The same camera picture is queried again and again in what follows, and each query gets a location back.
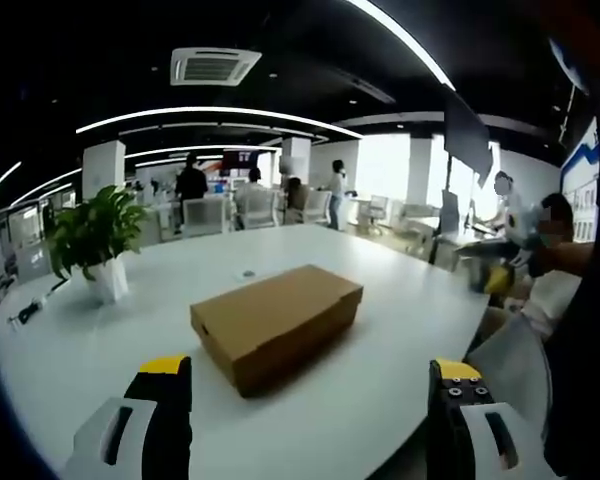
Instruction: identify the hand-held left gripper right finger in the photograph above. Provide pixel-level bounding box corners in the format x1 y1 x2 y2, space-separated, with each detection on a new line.
426 357 547 480

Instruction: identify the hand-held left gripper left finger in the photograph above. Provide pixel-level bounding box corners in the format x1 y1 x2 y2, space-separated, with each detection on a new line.
62 354 194 480

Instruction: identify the brown cardboard shoe box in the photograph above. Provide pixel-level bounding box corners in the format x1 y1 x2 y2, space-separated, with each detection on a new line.
189 263 365 399

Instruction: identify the grey mesh office chair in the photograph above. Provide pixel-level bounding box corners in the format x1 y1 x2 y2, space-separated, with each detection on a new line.
465 313 555 444

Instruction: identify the person's dark clothing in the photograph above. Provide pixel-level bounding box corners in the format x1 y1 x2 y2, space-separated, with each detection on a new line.
543 269 600 479

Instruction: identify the dark hanging panel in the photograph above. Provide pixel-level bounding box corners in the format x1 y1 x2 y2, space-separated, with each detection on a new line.
443 93 496 190

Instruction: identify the white office chair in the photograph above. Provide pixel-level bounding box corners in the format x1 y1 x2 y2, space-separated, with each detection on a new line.
181 197 227 239
241 189 280 230
366 194 390 235
304 189 332 226

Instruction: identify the green potted plant white pot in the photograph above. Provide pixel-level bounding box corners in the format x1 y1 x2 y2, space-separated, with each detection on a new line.
46 184 152 305

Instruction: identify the straight ceiling light strip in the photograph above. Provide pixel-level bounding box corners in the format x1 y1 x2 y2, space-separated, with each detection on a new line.
346 0 457 92

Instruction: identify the long curved ceiling light strip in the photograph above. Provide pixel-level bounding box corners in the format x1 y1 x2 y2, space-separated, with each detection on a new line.
74 105 365 140

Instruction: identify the white ceiling air conditioner vent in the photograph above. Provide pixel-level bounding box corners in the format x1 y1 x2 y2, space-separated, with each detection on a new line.
169 46 263 88

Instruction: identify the blue and white wall poster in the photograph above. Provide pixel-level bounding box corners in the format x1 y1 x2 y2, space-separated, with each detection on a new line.
558 116 600 244

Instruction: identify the black cable with plug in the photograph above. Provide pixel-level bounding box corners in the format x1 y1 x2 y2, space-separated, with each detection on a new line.
7 296 50 327

